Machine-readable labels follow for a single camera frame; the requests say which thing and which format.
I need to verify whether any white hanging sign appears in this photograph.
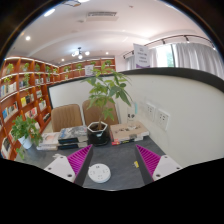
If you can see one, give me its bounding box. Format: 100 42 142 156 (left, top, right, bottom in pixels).
132 42 151 70

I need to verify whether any large beige book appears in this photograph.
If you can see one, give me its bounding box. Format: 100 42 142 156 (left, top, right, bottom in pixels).
109 120 151 141

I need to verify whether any leafy plant in white pot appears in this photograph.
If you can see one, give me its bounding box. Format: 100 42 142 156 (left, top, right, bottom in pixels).
10 114 44 161

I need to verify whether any tall plant in black pot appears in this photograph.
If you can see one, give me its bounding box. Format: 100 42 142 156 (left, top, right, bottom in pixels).
81 62 133 147

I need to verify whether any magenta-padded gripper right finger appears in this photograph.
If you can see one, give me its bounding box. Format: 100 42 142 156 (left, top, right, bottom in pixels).
134 144 183 186

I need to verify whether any ceiling air vent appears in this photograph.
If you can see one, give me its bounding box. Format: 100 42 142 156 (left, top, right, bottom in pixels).
85 11 119 22

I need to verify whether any round white power strip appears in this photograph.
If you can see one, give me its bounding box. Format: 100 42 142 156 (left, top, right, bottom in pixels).
87 162 112 184

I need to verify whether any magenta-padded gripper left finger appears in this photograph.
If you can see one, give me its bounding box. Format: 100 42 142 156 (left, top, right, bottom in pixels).
43 144 94 187

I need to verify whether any tan upholstered chair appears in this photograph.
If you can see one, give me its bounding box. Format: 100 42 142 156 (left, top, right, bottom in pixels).
81 98 120 127
50 103 84 133

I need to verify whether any ceiling lamp cluster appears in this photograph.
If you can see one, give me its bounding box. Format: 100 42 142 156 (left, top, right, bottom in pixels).
71 46 91 61

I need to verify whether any white curtain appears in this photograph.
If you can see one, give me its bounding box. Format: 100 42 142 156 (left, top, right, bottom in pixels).
124 41 224 80

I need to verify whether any small white framed notice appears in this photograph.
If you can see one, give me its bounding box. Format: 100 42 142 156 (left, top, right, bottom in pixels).
84 63 95 77

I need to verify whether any white wall socket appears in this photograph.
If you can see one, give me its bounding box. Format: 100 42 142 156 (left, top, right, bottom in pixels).
145 101 157 122
155 107 171 132

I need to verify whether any orange bookshelf unit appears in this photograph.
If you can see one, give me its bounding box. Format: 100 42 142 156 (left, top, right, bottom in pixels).
0 55 118 162

